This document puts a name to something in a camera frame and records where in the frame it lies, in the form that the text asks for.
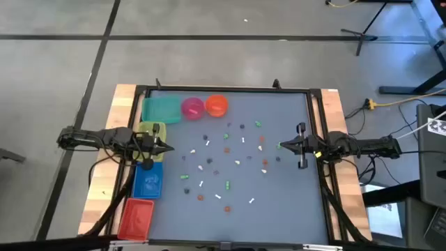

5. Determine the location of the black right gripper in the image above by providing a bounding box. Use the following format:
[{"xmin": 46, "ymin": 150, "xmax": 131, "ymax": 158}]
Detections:
[{"xmin": 280, "ymin": 122, "xmax": 327, "ymax": 169}]

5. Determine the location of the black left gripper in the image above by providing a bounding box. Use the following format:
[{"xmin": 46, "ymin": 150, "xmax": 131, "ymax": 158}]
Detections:
[{"xmin": 134, "ymin": 122, "xmax": 174, "ymax": 165}]

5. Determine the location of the yellow-green plastic basket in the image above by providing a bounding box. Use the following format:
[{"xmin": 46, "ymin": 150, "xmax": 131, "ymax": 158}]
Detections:
[{"xmin": 134, "ymin": 121, "xmax": 167, "ymax": 163}]

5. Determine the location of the blue plastic basket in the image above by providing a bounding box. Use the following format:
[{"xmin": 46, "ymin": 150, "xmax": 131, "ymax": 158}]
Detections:
[{"xmin": 132, "ymin": 162, "xmax": 164, "ymax": 200}]

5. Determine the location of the teal plastic basket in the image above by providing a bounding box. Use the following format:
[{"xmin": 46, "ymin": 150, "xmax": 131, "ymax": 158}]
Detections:
[{"xmin": 141, "ymin": 96, "xmax": 182, "ymax": 125}]

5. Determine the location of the pink plastic bowl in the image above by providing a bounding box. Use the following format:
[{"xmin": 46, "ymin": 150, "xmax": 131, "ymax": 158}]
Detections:
[{"xmin": 180, "ymin": 97, "xmax": 206, "ymax": 121}]

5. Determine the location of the blue-grey table mat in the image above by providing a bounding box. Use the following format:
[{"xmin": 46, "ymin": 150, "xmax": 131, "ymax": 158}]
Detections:
[{"xmin": 148, "ymin": 89, "xmax": 330, "ymax": 245}]

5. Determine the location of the orange plastic bowl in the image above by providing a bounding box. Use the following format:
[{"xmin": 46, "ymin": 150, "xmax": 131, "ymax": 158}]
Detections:
[{"xmin": 204, "ymin": 94, "xmax": 229, "ymax": 118}]

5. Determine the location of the red plastic basket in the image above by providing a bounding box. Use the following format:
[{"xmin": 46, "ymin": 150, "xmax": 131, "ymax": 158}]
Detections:
[{"xmin": 117, "ymin": 197, "xmax": 155, "ymax": 242}]

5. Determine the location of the white paper sheet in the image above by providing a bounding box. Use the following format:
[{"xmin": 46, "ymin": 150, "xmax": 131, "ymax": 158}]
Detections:
[{"xmin": 362, "ymin": 184, "xmax": 403, "ymax": 238}]

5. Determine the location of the black tripod stand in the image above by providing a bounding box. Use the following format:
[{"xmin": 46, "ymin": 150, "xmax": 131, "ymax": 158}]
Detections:
[{"xmin": 340, "ymin": 0, "xmax": 388, "ymax": 56}]

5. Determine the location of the dark grey cabinet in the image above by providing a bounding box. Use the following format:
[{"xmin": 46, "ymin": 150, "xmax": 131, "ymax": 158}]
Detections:
[{"xmin": 416, "ymin": 103, "xmax": 446, "ymax": 210}]

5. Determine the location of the white marker tag paper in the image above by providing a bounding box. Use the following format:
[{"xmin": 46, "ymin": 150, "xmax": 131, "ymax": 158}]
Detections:
[{"xmin": 427, "ymin": 117, "xmax": 446, "ymax": 137}]

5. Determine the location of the grey floor object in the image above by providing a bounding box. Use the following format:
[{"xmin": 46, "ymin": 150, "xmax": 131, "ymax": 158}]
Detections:
[{"xmin": 0, "ymin": 148, "xmax": 27, "ymax": 164}]

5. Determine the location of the dark keyboard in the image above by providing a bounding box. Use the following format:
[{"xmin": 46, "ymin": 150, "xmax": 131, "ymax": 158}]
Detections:
[{"xmin": 423, "ymin": 205, "xmax": 446, "ymax": 250}]

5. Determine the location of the black cable conduit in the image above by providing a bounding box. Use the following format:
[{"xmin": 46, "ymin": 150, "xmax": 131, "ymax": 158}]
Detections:
[
  {"xmin": 82, "ymin": 163, "xmax": 137, "ymax": 238},
  {"xmin": 320, "ymin": 167, "xmax": 372, "ymax": 243}
]

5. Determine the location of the black metal table frame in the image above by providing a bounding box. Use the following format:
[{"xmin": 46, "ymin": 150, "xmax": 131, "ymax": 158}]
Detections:
[{"xmin": 104, "ymin": 79, "xmax": 374, "ymax": 249}]

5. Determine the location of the yellow extension cord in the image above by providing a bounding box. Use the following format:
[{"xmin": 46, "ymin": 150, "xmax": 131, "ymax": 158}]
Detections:
[{"xmin": 375, "ymin": 89, "xmax": 446, "ymax": 107}]

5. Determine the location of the black desk frame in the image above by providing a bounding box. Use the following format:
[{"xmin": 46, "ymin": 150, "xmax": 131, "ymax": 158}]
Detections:
[{"xmin": 378, "ymin": 0, "xmax": 446, "ymax": 96}]

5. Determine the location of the white cable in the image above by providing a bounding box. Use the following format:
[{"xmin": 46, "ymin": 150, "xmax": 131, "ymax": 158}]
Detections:
[{"xmin": 396, "ymin": 110, "xmax": 446, "ymax": 140}]

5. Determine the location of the thin yellow cable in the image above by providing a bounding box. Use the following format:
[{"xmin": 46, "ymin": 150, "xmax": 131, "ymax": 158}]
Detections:
[{"xmin": 325, "ymin": 0, "xmax": 360, "ymax": 8}]

